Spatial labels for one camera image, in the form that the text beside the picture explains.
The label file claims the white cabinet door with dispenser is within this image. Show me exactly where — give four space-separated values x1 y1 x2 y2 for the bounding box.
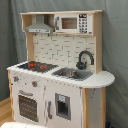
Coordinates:
46 81 81 128

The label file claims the black toy faucet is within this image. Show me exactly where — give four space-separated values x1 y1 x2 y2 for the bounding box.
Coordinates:
75 50 95 71

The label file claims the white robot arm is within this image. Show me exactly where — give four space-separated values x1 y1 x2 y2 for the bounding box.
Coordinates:
0 122 43 128

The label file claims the grey toy sink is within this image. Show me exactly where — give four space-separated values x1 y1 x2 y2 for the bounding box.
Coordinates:
52 67 92 81

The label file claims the wooden toy kitchen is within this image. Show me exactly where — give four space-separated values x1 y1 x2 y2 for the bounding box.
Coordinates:
8 10 115 128

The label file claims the left red stove knob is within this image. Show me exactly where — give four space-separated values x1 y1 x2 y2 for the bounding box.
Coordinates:
13 76 19 82

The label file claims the right red stove knob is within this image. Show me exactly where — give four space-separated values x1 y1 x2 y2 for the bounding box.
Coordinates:
32 81 37 87

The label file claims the black stove top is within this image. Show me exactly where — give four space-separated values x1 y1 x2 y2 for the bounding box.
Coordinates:
20 61 56 73

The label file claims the white oven door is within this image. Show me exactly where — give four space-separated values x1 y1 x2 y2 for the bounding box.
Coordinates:
12 86 44 125

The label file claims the white toy microwave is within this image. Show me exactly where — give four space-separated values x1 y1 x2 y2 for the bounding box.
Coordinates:
55 14 93 34

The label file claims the red stove knob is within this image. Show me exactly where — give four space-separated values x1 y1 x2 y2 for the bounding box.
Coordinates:
32 81 37 87
13 76 19 82

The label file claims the grey range hood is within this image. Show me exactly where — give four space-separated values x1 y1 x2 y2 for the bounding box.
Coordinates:
25 15 54 34

